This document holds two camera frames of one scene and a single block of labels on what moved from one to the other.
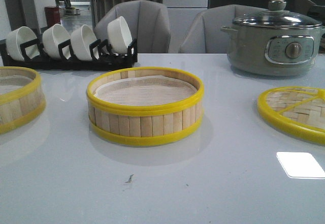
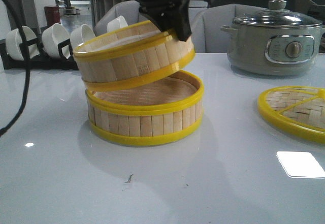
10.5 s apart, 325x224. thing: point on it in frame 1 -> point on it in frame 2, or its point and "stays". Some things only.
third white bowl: [80, 40] stays
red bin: [53, 15] stays
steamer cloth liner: [9, 83] -> [118, 40]
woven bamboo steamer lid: [299, 110] stays
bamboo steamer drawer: [144, 105] stays
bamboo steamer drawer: [22, 99] -> [123, 56]
